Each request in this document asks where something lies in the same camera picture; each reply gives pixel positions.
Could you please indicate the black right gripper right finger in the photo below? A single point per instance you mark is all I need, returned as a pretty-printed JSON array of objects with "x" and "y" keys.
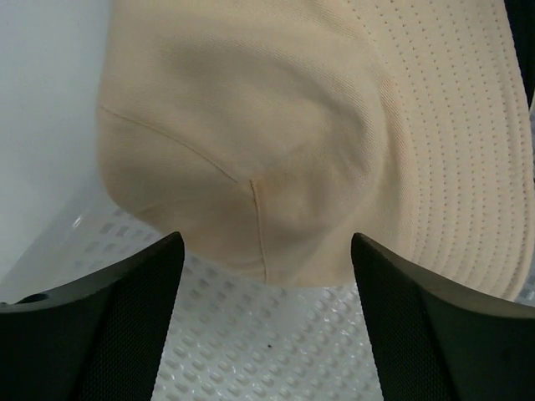
[{"x": 434, "y": 339}]

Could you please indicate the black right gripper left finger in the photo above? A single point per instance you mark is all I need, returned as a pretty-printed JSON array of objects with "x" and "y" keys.
[{"x": 99, "y": 337}]

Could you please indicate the beige bucket hat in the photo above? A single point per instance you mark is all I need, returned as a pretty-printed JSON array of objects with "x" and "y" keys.
[{"x": 268, "y": 133}]

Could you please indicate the white plastic basket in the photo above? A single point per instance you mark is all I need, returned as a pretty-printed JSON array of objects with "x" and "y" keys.
[{"x": 229, "y": 338}]

